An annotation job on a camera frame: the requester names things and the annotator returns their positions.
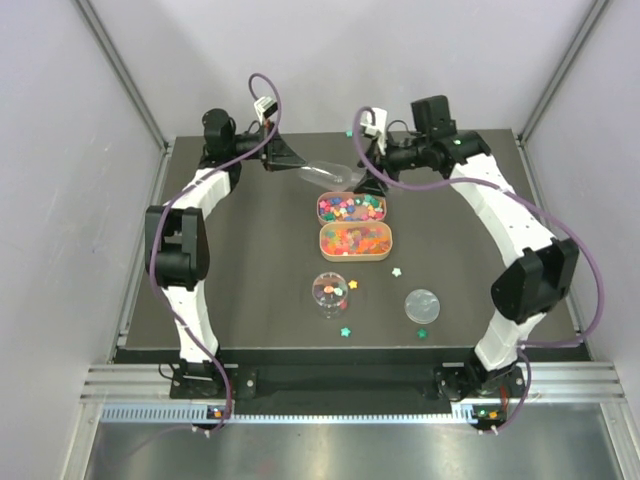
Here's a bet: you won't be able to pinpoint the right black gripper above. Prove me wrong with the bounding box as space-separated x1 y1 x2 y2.
352 131 429 199

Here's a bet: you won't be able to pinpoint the clear plastic scoop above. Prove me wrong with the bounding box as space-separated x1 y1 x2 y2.
298 161 363 192

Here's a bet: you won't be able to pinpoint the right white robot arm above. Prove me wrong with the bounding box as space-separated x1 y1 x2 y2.
353 95 580 396

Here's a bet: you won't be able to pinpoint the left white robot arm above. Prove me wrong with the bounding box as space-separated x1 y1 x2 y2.
145 97 306 397

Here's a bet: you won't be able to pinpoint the pink tray opaque star candies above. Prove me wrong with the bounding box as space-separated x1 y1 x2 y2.
316 192 388 225

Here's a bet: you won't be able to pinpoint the tan tray translucent star candies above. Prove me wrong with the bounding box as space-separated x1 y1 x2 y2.
319 221 393 263

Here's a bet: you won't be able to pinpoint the clear plastic jar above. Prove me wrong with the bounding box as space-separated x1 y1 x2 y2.
312 272 349 319

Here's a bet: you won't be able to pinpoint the clear round jar lid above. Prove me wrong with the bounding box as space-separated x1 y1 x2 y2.
404 289 441 325

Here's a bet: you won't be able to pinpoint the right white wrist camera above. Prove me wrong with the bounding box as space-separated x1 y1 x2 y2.
360 107 388 155

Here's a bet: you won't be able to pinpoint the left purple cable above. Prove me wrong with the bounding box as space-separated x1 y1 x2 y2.
148 73 284 436

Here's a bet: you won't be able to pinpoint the purple cable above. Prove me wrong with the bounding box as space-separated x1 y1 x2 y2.
148 73 284 436
353 105 606 434

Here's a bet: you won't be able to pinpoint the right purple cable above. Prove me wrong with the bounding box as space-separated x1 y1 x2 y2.
353 105 606 434

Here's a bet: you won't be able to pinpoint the left aluminium corner post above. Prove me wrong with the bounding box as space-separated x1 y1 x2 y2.
71 0 169 152

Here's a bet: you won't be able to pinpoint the aluminium corner post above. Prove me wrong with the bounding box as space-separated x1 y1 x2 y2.
516 0 612 148
71 0 169 152

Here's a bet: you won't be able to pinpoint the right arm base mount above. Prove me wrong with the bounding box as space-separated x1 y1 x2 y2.
434 364 525 402

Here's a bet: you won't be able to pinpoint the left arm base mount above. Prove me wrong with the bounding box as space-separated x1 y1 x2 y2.
157 364 258 400

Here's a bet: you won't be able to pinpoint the aluminium front frame rail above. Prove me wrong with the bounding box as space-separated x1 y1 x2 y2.
80 362 625 403

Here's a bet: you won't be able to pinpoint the white slotted cable duct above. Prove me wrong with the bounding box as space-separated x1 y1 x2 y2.
100 402 498 425

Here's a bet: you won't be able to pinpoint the right aluminium corner post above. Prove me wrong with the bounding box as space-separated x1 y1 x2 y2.
516 0 612 148

